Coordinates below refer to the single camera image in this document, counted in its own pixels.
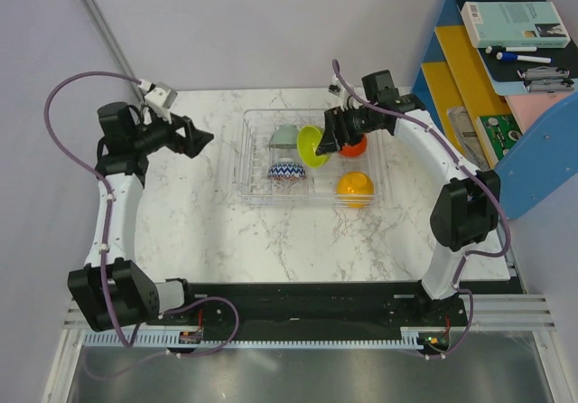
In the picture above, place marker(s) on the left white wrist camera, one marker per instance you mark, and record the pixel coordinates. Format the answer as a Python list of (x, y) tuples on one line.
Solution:
[(158, 97)]

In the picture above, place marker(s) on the clear bag with spiral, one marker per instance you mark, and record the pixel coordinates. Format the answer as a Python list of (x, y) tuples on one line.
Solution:
[(466, 136)]

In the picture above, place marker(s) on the green plastic bowl underneath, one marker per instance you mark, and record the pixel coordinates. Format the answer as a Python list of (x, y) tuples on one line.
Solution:
[(307, 140)]

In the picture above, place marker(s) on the yellow plastic bowl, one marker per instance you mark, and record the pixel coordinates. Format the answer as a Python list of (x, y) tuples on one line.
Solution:
[(356, 189)]

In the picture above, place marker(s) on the blue wooden shelf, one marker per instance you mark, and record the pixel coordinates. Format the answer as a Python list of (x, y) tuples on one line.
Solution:
[(451, 74)]

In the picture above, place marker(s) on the green ceramic bowl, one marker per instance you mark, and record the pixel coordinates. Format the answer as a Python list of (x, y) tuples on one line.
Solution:
[(285, 138)]

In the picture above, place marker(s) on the light green book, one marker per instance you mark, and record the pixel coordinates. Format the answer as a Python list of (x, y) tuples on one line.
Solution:
[(514, 24)]

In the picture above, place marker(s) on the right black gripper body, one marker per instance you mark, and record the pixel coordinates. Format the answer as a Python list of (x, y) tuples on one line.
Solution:
[(354, 124)]

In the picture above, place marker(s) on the clear plastic dish rack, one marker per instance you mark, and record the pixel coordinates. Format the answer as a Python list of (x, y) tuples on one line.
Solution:
[(319, 186)]

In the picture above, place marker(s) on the white marker black cap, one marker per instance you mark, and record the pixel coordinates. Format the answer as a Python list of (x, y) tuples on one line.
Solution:
[(498, 49)]

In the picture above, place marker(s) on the green circuit board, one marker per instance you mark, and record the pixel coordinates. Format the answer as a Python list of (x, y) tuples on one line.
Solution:
[(497, 135)]

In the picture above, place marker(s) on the white marker blue cap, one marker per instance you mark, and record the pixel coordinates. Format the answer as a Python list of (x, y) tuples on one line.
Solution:
[(512, 57)]

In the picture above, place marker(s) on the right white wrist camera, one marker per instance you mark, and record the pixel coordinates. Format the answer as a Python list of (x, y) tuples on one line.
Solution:
[(339, 91)]

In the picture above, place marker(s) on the grey binder clip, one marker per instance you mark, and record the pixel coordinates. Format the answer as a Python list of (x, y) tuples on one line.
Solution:
[(549, 86), (543, 73)]

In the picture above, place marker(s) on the white slotted cable duct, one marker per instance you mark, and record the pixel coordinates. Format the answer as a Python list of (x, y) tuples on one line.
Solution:
[(175, 339)]

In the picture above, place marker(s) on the lower grey binder clip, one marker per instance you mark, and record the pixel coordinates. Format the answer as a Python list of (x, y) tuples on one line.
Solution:
[(549, 86)]

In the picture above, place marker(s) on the upper grey binder clip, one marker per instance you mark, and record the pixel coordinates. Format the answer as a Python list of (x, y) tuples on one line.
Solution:
[(543, 73)]

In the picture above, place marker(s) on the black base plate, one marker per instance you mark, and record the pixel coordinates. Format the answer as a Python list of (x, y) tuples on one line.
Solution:
[(315, 310)]

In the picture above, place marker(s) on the red plastic bowl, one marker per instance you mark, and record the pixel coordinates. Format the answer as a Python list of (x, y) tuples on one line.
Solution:
[(353, 151)]

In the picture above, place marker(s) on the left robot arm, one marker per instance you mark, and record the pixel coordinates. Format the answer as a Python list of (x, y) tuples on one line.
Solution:
[(111, 290)]

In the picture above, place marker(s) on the red patterned glass bowl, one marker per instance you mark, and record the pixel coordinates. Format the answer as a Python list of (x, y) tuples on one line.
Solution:
[(286, 171)]

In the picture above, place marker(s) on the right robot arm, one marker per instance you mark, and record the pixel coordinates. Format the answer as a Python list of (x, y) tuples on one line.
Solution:
[(467, 210)]

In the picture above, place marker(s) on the black clipboard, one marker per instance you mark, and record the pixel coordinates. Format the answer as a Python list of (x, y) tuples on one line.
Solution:
[(507, 71)]

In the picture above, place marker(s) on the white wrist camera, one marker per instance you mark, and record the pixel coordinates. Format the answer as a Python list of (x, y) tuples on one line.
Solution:
[(339, 91), (158, 97)]

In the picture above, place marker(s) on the aluminium frame rail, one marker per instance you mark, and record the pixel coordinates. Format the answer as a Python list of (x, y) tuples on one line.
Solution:
[(490, 313)]

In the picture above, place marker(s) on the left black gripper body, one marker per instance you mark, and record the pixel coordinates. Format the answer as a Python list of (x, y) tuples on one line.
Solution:
[(171, 137)]

